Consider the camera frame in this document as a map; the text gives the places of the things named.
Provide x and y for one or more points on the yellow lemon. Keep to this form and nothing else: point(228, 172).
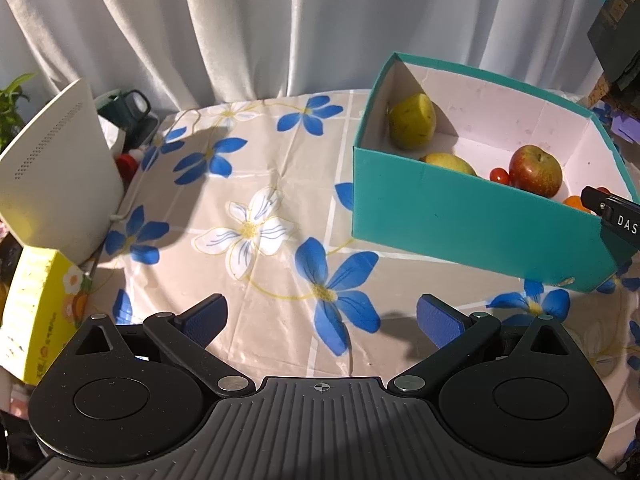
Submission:
point(447, 164)

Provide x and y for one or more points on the white curtain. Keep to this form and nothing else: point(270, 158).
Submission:
point(275, 25)

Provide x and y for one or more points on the red yellow apple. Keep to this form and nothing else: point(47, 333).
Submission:
point(536, 171)

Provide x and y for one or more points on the brown cork piece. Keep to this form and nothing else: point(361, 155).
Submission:
point(600, 91)

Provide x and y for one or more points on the dark green paper bag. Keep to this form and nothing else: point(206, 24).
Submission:
point(620, 35)

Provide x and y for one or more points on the green plant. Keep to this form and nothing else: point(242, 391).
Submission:
point(12, 105)

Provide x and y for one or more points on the yellow tissue box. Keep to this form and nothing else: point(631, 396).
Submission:
point(37, 310)

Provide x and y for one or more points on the dark green mug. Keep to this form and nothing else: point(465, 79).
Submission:
point(127, 105)

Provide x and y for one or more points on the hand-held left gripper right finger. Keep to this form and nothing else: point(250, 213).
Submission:
point(440, 322)

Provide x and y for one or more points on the teal cardboard box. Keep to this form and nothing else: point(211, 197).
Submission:
point(450, 210)

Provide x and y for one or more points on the white perforated appliance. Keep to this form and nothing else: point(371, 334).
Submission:
point(55, 175)

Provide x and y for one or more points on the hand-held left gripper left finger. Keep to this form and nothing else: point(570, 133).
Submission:
point(205, 317)

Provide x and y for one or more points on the orange mandarin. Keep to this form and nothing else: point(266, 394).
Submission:
point(575, 202)

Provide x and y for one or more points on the red cherry tomato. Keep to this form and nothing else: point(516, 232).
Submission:
point(603, 190)
point(499, 175)

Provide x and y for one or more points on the yellow-green pear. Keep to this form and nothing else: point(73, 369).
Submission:
point(412, 122)

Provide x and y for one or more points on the red capped bottle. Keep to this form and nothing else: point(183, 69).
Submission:
point(126, 165)

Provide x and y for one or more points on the purple paper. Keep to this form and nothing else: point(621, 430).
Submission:
point(625, 127)

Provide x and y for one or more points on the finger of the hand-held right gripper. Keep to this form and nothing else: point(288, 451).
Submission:
point(592, 200)

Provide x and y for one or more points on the blue floral tablecloth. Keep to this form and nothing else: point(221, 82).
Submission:
point(240, 185)

